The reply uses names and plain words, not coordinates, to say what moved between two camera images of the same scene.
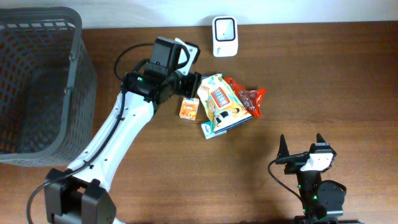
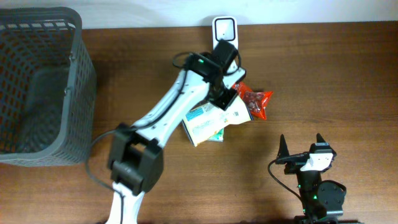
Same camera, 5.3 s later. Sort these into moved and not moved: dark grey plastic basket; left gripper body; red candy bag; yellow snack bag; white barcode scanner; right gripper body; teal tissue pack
Moved: yellow snack bag; red candy bag; teal tissue pack; left gripper body
Not moved: right gripper body; white barcode scanner; dark grey plastic basket
